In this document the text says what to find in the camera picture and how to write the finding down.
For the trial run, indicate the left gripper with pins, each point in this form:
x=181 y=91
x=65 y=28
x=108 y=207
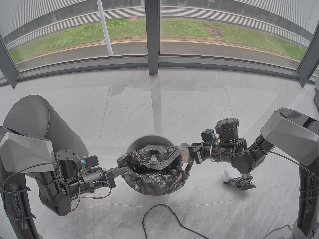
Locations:
x=96 y=182

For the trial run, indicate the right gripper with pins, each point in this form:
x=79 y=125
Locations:
x=211 y=153

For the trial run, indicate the black plastic bag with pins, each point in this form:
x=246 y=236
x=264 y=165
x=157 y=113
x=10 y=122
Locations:
x=154 y=180

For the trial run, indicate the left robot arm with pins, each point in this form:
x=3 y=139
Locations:
x=27 y=150

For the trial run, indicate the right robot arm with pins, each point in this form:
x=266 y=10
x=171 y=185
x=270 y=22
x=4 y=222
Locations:
x=286 y=133

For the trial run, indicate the white trash bin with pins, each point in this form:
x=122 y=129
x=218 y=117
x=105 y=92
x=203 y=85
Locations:
x=149 y=141

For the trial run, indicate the crumpled black plastic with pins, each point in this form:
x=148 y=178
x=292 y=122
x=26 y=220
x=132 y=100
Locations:
x=243 y=182

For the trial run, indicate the window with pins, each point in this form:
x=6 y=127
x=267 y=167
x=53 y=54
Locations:
x=152 y=33

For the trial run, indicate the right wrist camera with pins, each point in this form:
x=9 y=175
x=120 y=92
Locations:
x=206 y=135

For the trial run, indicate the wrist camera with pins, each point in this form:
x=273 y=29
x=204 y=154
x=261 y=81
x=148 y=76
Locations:
x=206 y=135
x=90 y=161

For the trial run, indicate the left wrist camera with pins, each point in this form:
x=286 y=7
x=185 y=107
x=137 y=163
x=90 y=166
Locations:
x=90 y=161

